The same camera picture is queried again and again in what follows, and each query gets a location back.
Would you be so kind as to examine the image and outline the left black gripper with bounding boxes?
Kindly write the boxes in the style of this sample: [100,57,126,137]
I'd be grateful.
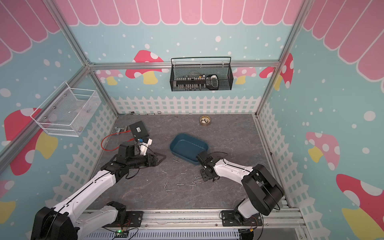
[127,152,166,169]

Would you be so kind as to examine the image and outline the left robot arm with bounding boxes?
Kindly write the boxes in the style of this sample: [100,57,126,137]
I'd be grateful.
[31,143,166,240]

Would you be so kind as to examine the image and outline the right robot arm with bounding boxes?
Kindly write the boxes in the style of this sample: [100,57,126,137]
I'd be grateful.
[197,151,285,225]

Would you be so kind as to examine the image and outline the teal plastic storage box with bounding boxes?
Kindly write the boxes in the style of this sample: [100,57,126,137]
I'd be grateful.
[170,134,209,165]

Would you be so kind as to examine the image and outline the black power adapter box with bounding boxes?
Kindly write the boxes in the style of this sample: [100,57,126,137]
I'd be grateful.
[129,121,150,141]

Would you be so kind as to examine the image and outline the brown tape roll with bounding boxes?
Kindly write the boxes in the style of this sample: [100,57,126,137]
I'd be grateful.
[199,116,212,127]

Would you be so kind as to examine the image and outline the items in black basket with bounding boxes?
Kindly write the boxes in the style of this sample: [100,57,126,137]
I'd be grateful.
[170,75,220,91]

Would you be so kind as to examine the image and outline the small green circuit board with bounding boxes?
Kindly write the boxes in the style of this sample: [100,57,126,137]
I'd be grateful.
[114,230,129,239]

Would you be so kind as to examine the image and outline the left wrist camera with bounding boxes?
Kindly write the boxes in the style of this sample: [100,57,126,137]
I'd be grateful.
[137,138,153,156]

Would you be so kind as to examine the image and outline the red cable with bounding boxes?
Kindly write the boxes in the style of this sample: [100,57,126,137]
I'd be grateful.
[100,129,136,152]

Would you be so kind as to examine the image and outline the silver metal bracket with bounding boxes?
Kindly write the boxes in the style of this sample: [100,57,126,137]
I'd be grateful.
[115,126,129,135]

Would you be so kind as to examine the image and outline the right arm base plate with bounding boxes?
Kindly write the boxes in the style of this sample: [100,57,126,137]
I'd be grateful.
[219,210,263,228]

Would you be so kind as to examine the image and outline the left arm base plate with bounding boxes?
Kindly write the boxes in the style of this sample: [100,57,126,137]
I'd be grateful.
[107,211,144,228]

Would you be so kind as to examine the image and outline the black wire mesh basket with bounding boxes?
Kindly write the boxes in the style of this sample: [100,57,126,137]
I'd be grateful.
[170,57,234,92]

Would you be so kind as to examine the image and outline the aluminium front rail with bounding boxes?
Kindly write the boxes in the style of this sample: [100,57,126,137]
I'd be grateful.
[79,208,307,232]

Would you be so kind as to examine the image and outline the white wire basket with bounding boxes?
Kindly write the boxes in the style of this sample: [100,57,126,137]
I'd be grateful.
[30,82,102,137]

